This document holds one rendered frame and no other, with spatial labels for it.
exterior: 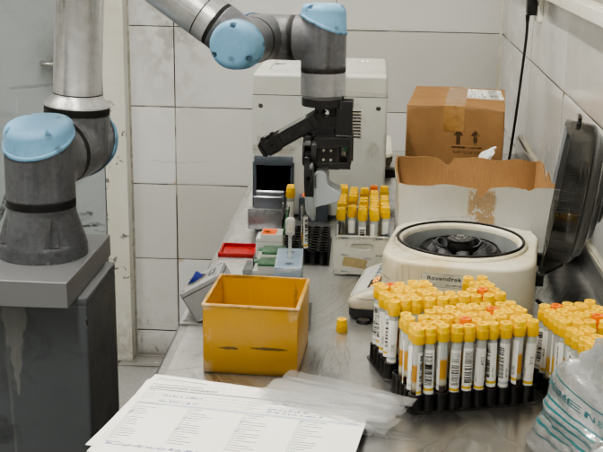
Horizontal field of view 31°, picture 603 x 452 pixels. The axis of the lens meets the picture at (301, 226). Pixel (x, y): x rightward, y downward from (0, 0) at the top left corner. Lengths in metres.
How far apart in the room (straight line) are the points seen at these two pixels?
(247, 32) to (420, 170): 0.65
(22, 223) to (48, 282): 0.14
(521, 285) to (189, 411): 0.55
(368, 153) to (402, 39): 1.32
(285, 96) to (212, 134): 1.40
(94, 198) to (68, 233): 1.82
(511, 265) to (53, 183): 0.75
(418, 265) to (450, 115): 1.02
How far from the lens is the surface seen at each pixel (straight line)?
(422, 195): 1.97
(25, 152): 1.84
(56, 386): 1.90
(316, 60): 1.80
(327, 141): 1.82
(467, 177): 2.21
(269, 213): 2.11
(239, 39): 1.68
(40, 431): 1.95
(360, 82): 2.23
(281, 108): 2.24
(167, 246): 3.74
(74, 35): 1.94
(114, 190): 3.66
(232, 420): 1.35
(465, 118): 2.61
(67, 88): 1.96
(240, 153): 3.62
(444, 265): 1.63
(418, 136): 2.63
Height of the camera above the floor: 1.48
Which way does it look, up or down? 16 degrees down
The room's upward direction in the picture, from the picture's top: 1 degrees clockwise
